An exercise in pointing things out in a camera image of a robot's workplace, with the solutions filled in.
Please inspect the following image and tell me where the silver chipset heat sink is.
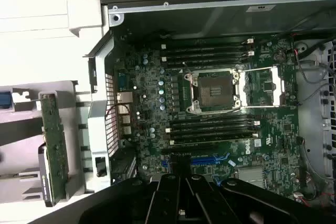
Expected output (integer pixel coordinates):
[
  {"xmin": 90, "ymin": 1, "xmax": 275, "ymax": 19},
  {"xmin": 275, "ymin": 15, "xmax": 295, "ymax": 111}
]
[{"xmin": 237, "ymin": 167, "xmax": 265, "ymax": 187}]

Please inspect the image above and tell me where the blue expansion slot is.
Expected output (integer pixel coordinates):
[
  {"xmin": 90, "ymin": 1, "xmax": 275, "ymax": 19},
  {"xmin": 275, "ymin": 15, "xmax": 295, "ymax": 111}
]
[{"xmin": 161, "ymin": 155, "xmax": 233, "ymax": 168}]

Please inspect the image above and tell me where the black RAM slot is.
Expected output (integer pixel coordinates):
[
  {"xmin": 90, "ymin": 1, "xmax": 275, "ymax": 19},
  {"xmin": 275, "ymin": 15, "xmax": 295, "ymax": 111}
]
[
  {"xmin": 165, "ymin": 129, "xmax": 260, "ymax": 139},
  {"xmin": 165, "ymin": 136, "xmax": 260, "ymax": 147},
  {"xmin": 159, "ymin": 44, "xmax": 256, "ymax": 54},
  {"xmin": 159, "ymin": 58, "xmax": 256, "ymax": 69},
  {"xmin": 165, "ymin": 122, "xmax": 260, "ymax": 132},
  {"xmin": 159, "ymin": 37, "xmax": 256, "ymax": 47},
  {"xmin": 159, "ymin": 50, "xmax": 256, "ymax": 61},
  {"xmin": 165, "ymin": 115, "xmax": 260, "ymax": 125}
]

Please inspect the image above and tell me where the black expansion slot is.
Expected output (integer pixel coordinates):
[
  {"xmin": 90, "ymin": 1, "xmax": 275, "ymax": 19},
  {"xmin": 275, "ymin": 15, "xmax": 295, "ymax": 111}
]
[{"xmin": 160, "ymin": 146, "xmax": 233, "ymax": 156}]

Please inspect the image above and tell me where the CPU socket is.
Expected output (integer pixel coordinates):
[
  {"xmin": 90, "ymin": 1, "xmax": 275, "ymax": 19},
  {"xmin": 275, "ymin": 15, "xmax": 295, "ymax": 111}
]
[{"xmin": 177, "ymin": 68, "xmax": 243, "ymax": 114}]

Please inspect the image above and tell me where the silver socket cover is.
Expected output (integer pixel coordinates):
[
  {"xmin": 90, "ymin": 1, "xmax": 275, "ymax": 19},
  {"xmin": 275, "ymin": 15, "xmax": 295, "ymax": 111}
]
[{"xmin": 237, "ymin": 66, "xmax": 287, "ymax": 109}]

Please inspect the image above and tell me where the green Dell motherboard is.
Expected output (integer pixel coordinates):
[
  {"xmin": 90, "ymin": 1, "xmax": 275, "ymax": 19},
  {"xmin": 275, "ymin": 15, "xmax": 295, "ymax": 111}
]
[{"xmin": 112, "ymin": 34, "xmax": 308, "ymax": 204}]

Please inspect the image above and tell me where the grey plastic parts rack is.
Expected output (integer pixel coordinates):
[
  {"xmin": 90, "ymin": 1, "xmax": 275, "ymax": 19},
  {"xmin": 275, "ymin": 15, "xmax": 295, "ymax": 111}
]
[{"xmin": 0, "ymin": 80, "xmax": 91, "ymax": 205}]

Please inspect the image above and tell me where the round coin cell battery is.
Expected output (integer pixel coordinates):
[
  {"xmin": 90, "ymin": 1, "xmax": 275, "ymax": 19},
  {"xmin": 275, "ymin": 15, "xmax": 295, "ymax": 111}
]
[{"xmin": 272, "ymin": 50, "xmax": 287, "ymax": 62}]

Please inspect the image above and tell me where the hard disk in blue caddy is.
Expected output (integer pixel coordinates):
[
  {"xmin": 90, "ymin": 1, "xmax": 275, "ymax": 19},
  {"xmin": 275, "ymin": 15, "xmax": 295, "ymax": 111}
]
[{"xmin": 0, "ymin": 91, "xmax": 13, "ymax": 109}]

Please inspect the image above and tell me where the open black PC case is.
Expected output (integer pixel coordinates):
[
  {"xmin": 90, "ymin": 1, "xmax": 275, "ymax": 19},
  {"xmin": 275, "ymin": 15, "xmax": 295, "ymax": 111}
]
[{"xmin": 82, "ymin": 0, "xmax": 336, "ymax": 216}]

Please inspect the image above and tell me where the black intrusion switch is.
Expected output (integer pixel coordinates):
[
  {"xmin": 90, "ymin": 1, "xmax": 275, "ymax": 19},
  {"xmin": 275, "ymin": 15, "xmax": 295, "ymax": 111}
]
[{"xmin": 94, "ymin": 156, "xmax": 106, "ymax": 178}]

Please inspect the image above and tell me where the red black twisted wire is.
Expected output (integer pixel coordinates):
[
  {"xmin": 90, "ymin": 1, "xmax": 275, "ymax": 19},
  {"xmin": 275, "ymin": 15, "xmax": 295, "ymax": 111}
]
[{"xmin": 104, "ymin": 103, "xmax": 132, "ymax": 128}]

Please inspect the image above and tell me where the grey corner fixture bracket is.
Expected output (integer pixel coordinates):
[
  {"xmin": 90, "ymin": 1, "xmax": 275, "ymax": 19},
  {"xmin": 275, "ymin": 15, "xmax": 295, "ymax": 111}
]
[{"xmin": 67, "ymin": 0, "xmax": 110, "ymax": 37}]

